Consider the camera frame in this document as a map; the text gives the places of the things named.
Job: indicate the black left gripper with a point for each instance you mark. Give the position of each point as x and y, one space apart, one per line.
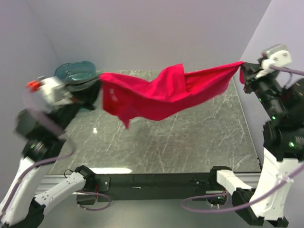
83 93

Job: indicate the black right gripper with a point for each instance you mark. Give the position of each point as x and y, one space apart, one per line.
251 71

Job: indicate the teal transparent plastic bin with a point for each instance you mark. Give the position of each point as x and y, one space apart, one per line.
76 71

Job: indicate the red t-shirt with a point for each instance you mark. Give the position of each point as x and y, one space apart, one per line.
173 90

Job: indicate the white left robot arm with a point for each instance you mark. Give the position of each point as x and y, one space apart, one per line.
44 128

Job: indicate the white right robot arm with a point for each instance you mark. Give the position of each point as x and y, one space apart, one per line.
283 150

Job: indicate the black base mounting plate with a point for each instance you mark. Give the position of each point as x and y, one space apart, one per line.
166 186

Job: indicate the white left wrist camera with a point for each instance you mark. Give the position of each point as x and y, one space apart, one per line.
52 89

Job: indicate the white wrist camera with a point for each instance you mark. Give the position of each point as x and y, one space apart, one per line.
278 56
52 89

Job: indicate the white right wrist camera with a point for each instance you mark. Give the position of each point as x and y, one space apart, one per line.
278 56

